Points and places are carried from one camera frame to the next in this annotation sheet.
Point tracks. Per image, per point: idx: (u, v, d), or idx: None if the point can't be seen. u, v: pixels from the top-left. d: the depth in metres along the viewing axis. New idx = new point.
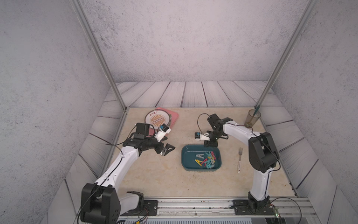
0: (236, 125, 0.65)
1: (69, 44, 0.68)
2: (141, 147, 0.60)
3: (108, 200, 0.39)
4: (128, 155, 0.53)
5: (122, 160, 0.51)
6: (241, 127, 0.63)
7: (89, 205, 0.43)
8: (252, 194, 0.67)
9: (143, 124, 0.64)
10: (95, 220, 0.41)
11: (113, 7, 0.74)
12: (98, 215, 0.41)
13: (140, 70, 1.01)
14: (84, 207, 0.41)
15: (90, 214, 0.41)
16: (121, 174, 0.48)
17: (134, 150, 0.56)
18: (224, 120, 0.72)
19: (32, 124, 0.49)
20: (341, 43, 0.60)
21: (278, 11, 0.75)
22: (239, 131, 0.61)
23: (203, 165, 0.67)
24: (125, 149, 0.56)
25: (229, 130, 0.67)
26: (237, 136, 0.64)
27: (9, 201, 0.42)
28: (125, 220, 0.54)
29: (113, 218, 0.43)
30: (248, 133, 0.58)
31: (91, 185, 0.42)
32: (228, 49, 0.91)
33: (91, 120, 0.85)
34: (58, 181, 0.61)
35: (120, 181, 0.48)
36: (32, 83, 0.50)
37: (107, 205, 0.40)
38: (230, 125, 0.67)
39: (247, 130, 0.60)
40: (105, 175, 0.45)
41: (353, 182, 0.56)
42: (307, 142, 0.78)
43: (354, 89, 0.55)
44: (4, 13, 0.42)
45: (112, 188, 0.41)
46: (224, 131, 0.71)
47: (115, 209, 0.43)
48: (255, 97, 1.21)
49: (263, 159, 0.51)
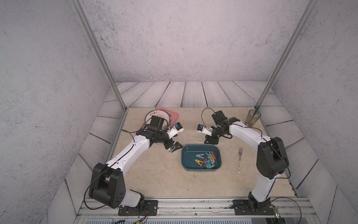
0: (244, 127, 0.61)
1: (69, 44, 0.68)
2: (152, 139, 0.61)
3: (114, 182, 0.42)
4: (139, 143, 0.55)
5: (133, 147, 0.53)
6: (250, 130, 0.59)
7: (98, 183, 0.46)
8: (254, 194, 0.66)
9: (158, 118, 0.66)
10: (101, 198, 0.43)
11: (113, 7, 0.74)
12: (104, 194, 0.43)
13: (140, 70, 1.01)
14: (94, 184, 0.43)
15: (99, 191, 0.44)
16: (131, 160, 0.50)
17: (145, 139, 0.57)
18: (230, 120, 0.68)
19: (32, 124, 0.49)
20: (341, 43, 0.60)
21: (278, 11, 0.75)
22: (248, 134, 0.58)
23: (203, 165, 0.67)
24: (137, 137, 0.58)
25: (236, 131, 0.64)
26: (244, 138, 0.60)
27: (9, 201, 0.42)
28: (125, 220, 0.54)
29: (116, 199, 0.44)
30: (257, 137, 0.54)
31: (101, 165, 0.44)
32: (228, 49, 0.91)
33: (91, 120, 0.85)
34: (58, 181, 0.61)
35: (129, 166, 0.50)
36: (32, 82, 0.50)
37: (113, 186, 0.42)
38: (237, 127, 0.63)
39: (256, 133, 0.56)
40: (115, 158, 0.48)
41: (353, 182, 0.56)
42: (307, 142, 0.78)
43: (354, 89, 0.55)
44: (4, 13, 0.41)
45: (119, 172, 0.43)
46: (230, 131, 0.68)
47: (120, 192, 0.45)
48: (255, 97, 1.21)
49: (272, 166, 0.48)
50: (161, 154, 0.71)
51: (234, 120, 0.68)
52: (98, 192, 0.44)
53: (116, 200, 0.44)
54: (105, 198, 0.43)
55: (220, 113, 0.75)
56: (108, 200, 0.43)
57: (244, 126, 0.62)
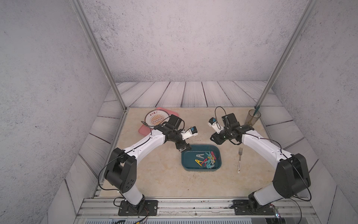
0: (260, 138, 0.55)
1: (69, 44, 0.68)
2: (168, 136, 0.63)
3: (130, 165, 0.44)
4: (155, 137, 0.58)
5: (149, 139, 0.56)
6: (267, 143, 0.53)
7: (113, 166, 0.49)
8: (257, 196, 0.64)
9: (176, 117, 0.69)
10: (113, 181, 0.46)
11: (113, 7, 0.74)
12: (117, 178, 0.46)
13: (140, 70, 1.01)
14: (109, 166, 0.47)
15: (111, 174, 0.47)
16: (145, 152, 0.53)
17: (162, 135, 0.60)
18: (243, 127, 0.63)
19: (32, 124, 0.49)
20: (341, 43, 0.60)
21: (278, 11, 0.75)
22: (265, 147, 0.52)
23: (203, 165, 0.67)
24: (154, 131, 0.61)
25: (251, 142, 0.57)
26: (260, 151, 0.54)
27: (9, 201, 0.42)
28: (125, 220, 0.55)
29: (126, 185, 0.46)
30: (275, 152, 0.49)
31: (119, 150, 0.48)
32: (228, 49, 0.91)
33: (91, 120, 0.85)
34: (58, 181, 0.61)
35: (142, 157, 0.52)
36: (32, 82, 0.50)
37: (127, 171, 0.44)
38: (252, 137, 0.57)
39: (274, 147, 0.51)
40: (132, 147, 0.51)
41: (353, 182, 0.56)
42: (307, 142, 0.78)
43: (354, 89, 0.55)
44: (4, 13, 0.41)
45: (134, 159, 0.47)
46: (242, 140, 0.62)
47: (130, 179, 0.47)
48: (255, 97, 1.21)
49: (292, 186, 0.43)
50: (161, 154, 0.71)
51: (246, 127, 0.63)
52: (110, 175, 0.47)
53: (126, 186, 0.46)
54: (116, 182, 0.46)
55: (232, 117, 0.68)
56: (119, 184, 0.45)
57: (260, 137, 0.56)
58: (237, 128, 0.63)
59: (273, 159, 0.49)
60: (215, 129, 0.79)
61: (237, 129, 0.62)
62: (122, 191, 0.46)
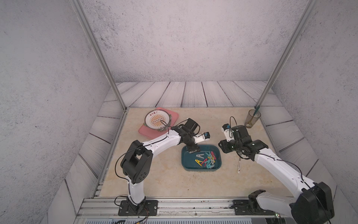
0: (276, 159, 0.51)
1: (69, 44, 0.68)
2: (182, 138, 0.65)
3: (147, 157, 0.47)
4: (171, 137, 0.60)
5: (166, 137, 0.59)
6: (285, 165, 0.48)
7: (131, 156, 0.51)
8: (260, 200, 0.63)
9: (194, 122, 0.71)
10: (127, 171, 0.50)
11: (113, 7, 0.74)
12: (131, 169, 0.49)
13: (140, 70, 1.01)
14: (127, 156, 0.51)
15: (127, 164, 0.50)
16: (161, 148, 0.55)
17: (178, 136, 0.62)
18: (256, 143, 0.59)
19: (32, 124, 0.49)
20: (341, 43, 0.60)
21: (278, 11, 0.75)
22: (283, 171, 0.47)
23: (203, 164, 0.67)
24: (171, 131, 0.63)
25: (265, 163, 0.54)
26: (276, 174, 0.50)
27: (9, 201, 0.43)
28: (125, 220, 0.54)
29: (139, 176, 0.49)
30: (295, 179, 0.44)
31: (138, 143, 0.51)
32: (228, 49, 0.91)
33: (91, 120, 0.84)
34: (58, 181, 0.61)
35: (158, 152, 0.55)
36: (32, 83, 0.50)
37: (143, 163, 0.47)
38: (266, 158, 0.52)
39: (294, 171, 0.46)
40: (150, 141, 0.54)
41: (354, 182, 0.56)
42: (307, 142, 0.78)
43: (354, 89, 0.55)
44: (4, 13, 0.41)
45: (151, 153, 0.50)
46: (254, 158, 0.57)
47: (143, 171, 0.50)
48: (255, 97, 1.21)
49: (315, 219, 0.38)
50: (161, 154, 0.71)
51: (259, 143, 0.58)
52: (127, 164, 0.51)
53: (138, 177, 0.49)
54: (130, 171, 0.49)
55: (244, 129, 0.62)
56: (133, 174, 0.48)
57: (276, 157, 0.51)
58: (249, 144, 0.58)
59: (293, 188, 0.44)
60: (226, 136, 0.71)
61: (249, 146, 0.58)
62: (134, 181, 0.48)
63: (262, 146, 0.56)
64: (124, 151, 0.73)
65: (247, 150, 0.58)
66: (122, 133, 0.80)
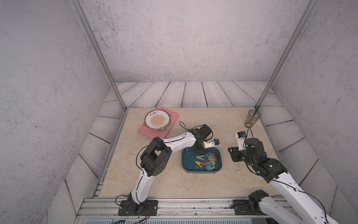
0: (297, 190, 0.46)
1: (69, 44, 0.68)
2: (197, 141, 0.68)
3: (166, 154, 0.52)
4: (188, 138, 0.65)
5: (183, 138, 0.63)
6: (306, 199, 0.44)
7: (151, 150, 0.55)
8: (266, 207, 0.61)
9: (209, 128, 0.75)
10: (147, 164, 0.54)
11: (113, 7, 0.74)
12: (150, 163, 0.54)
13: (140, 70, 1.01)
14: (148, 150, 0.56)
15: (147, 157, 0.55)
16: (177, 147, 0.59)
17: (194, 138, 0.66)
18: (273, 164, 0.53)
19: (32, 123, 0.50)
20: (341, 43, 0.60)
21: (278, 11, 0.75)
22: (303, 206, 0.44)
23: (204, 166, 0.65)
24: (189, 133, 0.68)
25: (282, 191, 0.49)
26: (293, 205, 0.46)
27: (9, 201, 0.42)
28: (125, 220, 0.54)
29: (156, 170, 0.52)
30: (319, 219, 0.41)
31: (158, 139, 0.56)
32: (229, 49, 0.90)
33: (91, 120, 0.84)
34: (58, 181, 0.61)
35: (174, 150, 0.58)
36: (32, 82, 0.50)
37: (162, 157, 0.52)
38: (287, 187, 0.47)
39: (317, 209, 0.42)
40: (169, 139, 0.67)
41: (354, 182, 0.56)
42: (307, 142, 0.78)
43: (354, 89, 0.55)
44: (4, 13, 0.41)
45: (170, 150, 0.53)
46: (269, 181, 0.53)
47: (161, 167, 0.54)
48: (255, 97, 1.21)
49: None
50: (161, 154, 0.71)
51: (277, 164, 0.52)
52: (147, 157, 0.55)
53: (155, 171, 0.52)
54: (149, 164, 0.54)
55: (261, 147, 0.55)
56: (152, 167, 0.53)
57: (297, 188, 0.46)
58: (265, 165, 0.53)
59: None
60: (238, 144, 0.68)
61: (265, 167, 0.53)
62: (151, 174, 0.53)
63: (280, 170, 0.51)
64: (124, 151, 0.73)
65: (263, 171, 0.53)
66: (122, 133, 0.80)
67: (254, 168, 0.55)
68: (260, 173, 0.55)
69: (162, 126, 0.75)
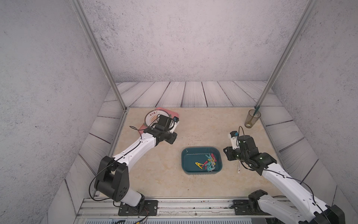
0: (285, 177, 0.49)
1: (69, 44, 0.68)
2: (158, 137, 0.62)
3: (121, 173, 0.42)
4: (146, 140, 0.57)
5: (140, 143, 0.54)
6: (295, 184, 0.47)
7: (103, 176, 0.45)
8: (262, 205, 0.62)
9: (165, 117, 0.67)
10: (105, 190, 0.44)
11: (113, 7, 0.74)
12: (109, 188, 0.44)
13: (140, 70, 1.01)
14: (99, 177, 0.45)
15: (102, 185, 0.45)
16: (136, 157, 0.51)
17: (152, 138, 0.58)
18: (263, 157, 0.57)
19: (32, 124, 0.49)
20: (341, 43, 0.60)
21: (278, 11, 0.75)
22: (292, 190, 0.46)
23: (204, 168, 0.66)
24: (144, 135, 0.59)
25: (273, 179, 0.52)
26: (285, 192, 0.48)
27: (9, 201, 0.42)
28: (125, 220, 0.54)
29: (119, 193, 0.45)
30: (307, 200, 0.43)
31: (108, 159, 0.46)
32: (229, 49, 0.90)
33: (91, 120, 0.84)
34: (58, 181, 0.61)
35: (133, 162, 0.50)
36: (32, 82, 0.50)
37: (119, 179, 0.43)
38: (276, 175, 0.50)
39: (306, 192, 0.44)
40: (122, 153, 0.49)
41: (354, 182, 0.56)
42: (307, 142, 0.78)
43: (354, 89, 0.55)
44: (4, 13, 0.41)
45: (127, 167, 0.44)
46: (262, 173, 0.56)
47: (123, 186, 0.46)
48: (255, 97, 1.21)
49: None
50: (161, 154, 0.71)
51: (267, 157, 0.56)
52: (101, 185, 0.45)
53: (119, 193, 0.45)
54: (109, 191, 0.44)
55: (251, 142, 0.59)
56: (112, 192, 0.44)
57: (285, 175, 0.49)
58: (257, 158, 0.57)
59: (305, 210, 0.43)
60: (232, 143, 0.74)
61: (256, 160, 0.57)
62: (116, 199, 0.44)
63: (270, 161, 0.55)
64: None
65: (254, 164, 0.56)
66: (122, 133, 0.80)
67: (247, 163, 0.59)
68: (252, 166, 0.58)
69: None
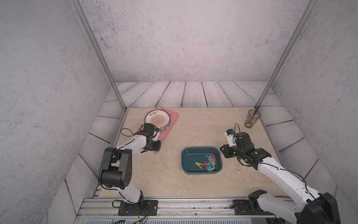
0: (279, 168, 0.51)
1: (69, 44, 0.68)
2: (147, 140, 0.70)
3: (127, 156, 0.48)
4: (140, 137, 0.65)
5: (135, 138, 0.63)
6: (288, 175, 0.48)
7: (108, 164, 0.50)
8: (262, 203, 0.62)
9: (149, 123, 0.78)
10: (111, 179, 0.47)
11: (113, 7, 0.74)
12: (114, 176, 0.47)
13: (140, 70, 1.01)
14: (104, 166, 0.48)
15: (107, 175, 0.47)
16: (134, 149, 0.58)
17: (144, 136, 0.67)
18: (259, 151, 0.58)
19: (32, 124, 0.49)
20: (341, 43, 0.60)
21: (278, 11, 0.75)
22: (285, 180, 0.47)
23: (204, 167, 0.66)
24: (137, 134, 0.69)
25: (268, 172, 0.53)
26: (279, 184, 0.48)
27: (9, 201, 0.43)
28: (125, 220, 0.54)
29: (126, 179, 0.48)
30: (300, 189, 0.44)
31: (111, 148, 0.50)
32: (229, 49, 0.90)
33: (91, 120, 0.85)
34: (58, 181, 0.61)
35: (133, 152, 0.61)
36: (32, 82, 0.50)
37: (125, 162, 0.48)
38: (270, 167, 0.52)
39: (299, 182, 0.46)
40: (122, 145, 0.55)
41: (353, 182, 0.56)
42: (307, 142, 0.78)
43: (354, 89, 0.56)
44: (4, 13, 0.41)
45: (131, 150, 0.50)
46: (258, 168, 0.57)
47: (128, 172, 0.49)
48: (255, 97, 1.21)
49: None
50: (161, 154, 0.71)
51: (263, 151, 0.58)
52: (106, 174, 0.47)
53: (125, 180, 0.48)
54: (115, 178, 0.46)
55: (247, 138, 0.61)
56: (119, 179, 0.46)
57: (279, 167, 0.51)
58: (252, 153, 0.58)
59: (298, 199, 0.44)
60: (229, 142, 0.76)
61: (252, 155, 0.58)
62: (123, 186, 0.47)
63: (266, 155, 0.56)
64: None
65: (251, 159, 0.58)
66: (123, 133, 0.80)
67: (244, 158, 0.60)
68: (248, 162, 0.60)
69: (162, 126, 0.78)
